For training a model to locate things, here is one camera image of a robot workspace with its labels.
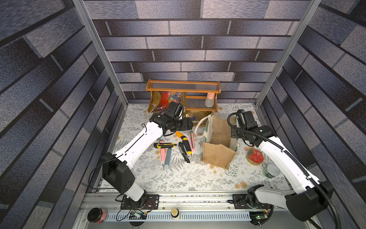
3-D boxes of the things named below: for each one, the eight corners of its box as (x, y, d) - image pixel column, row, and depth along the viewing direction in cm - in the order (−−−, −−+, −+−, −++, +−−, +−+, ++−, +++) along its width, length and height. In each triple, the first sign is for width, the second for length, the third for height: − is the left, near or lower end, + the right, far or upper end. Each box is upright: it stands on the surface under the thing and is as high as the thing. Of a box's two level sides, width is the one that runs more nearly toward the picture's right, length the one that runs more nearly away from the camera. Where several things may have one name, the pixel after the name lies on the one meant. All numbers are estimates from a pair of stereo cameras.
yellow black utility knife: (154, 148, 96) (153, 146, 93) (154, 145, 97) (154, 142, 95) (176, 148, 96) (176, 146, 93) (177, 145, 97) (176, 142, 95)
